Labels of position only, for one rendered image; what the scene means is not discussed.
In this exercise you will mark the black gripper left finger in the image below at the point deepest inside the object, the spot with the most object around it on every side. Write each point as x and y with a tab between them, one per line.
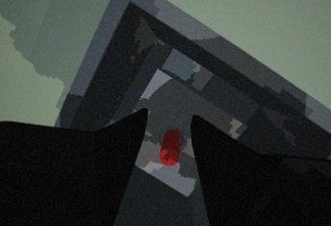
104	159

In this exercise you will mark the red peg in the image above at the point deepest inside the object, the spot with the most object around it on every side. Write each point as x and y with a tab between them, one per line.
169	154

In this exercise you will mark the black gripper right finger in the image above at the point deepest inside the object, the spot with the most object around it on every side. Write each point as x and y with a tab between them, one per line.
238	182

